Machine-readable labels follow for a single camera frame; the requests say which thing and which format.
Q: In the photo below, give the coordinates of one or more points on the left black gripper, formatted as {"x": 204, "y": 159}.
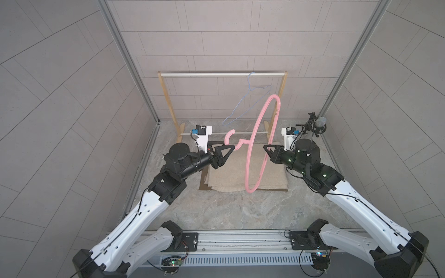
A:
{"x": 214, "y": 156}

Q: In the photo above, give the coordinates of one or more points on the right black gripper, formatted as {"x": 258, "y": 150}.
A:
{"x": 278, "y": 153}

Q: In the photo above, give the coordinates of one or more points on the cream beige scarf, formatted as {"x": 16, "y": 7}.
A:
{"x": 258, "y": 154}

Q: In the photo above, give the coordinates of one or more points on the brown plaid scarf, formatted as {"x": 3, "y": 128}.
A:
{"x": 204, "y": 180}

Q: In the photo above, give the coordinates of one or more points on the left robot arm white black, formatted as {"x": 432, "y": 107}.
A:
{"x": 120, "y": 253}

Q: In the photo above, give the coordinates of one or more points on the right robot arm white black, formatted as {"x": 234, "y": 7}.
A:
{"x": 394, "y": 251}

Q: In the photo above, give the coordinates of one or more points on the microphone on black stand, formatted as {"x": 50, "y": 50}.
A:
{"x": 315, "y": 125}

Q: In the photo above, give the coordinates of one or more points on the wooden clothes rack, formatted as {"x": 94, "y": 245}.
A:
{"x": 226, "y": 96}

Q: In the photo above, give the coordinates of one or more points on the right circuit board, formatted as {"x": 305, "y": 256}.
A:
{"x": 320, "y": 261}

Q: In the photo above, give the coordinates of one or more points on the circuit board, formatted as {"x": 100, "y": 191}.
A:
{"x": 171, "y": 265}
{"x": 320, "y": 261}

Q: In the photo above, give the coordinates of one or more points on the left circuit board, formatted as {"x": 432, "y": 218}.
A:
{"x": 171, "y": 265}

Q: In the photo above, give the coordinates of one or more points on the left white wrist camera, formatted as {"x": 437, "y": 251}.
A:
{"x": 201, "y": 135}

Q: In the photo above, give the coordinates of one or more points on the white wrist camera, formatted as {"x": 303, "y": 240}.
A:
{"x": 201, "y": 135}
{"x": 290, "y": 135}

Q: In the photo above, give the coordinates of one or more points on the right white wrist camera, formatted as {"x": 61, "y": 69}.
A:
{"x": 290, "y": 135}

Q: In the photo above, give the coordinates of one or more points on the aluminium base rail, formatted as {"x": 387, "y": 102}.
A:
{"x": 271, "y": 241}

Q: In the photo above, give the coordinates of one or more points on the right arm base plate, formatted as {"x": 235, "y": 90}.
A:
{"x": 304, "y": 240}

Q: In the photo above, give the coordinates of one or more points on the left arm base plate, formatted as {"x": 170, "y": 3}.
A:
{"x": 185, "y": 242}

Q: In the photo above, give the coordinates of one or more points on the right aluminium corner post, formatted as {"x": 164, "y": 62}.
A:
{"x": 371, "y": 25}

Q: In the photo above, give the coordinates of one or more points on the aluminium corner post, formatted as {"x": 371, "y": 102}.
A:
{"x": 371, "y": 25}
{"x": 119, "y": 40}

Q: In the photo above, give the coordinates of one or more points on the left aluminium corner post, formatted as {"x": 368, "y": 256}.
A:
{"x": 119, "y": 40}

